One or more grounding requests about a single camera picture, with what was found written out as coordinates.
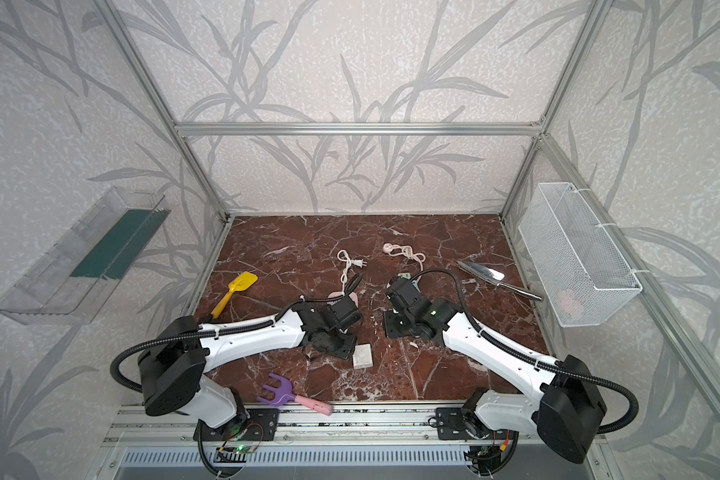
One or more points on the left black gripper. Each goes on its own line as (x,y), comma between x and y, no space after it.
(334,344)

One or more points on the pink object in basket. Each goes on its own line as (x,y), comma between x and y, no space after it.
(570,304)

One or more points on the beige round power strip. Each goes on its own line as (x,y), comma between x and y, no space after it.
(405,251)

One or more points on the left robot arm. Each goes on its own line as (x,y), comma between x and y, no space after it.
(170,371)

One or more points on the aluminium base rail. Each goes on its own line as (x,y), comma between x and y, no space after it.
(357,434)

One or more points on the silver metal garden trowel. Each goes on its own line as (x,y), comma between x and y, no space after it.
(496,279)

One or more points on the white wire mesh basket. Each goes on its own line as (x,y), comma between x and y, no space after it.
(572,249)

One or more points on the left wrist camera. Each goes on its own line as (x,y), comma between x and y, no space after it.
(343,314)

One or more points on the yellow toy shovel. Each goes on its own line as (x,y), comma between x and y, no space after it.
(241,283)

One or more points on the white USB charger plug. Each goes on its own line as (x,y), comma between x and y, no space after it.
(362,357)

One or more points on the aluminium frame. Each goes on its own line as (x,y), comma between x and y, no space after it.
(687,347)

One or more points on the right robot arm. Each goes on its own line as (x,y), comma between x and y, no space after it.
(558,400)

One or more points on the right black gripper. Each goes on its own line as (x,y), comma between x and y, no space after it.
(395,324)

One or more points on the clear plastic wall bin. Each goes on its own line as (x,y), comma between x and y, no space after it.
(70,283)

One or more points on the pink square power strip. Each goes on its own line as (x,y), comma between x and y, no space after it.
(348,263)

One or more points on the purple pink garden fork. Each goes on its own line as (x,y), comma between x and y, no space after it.
(283,393)

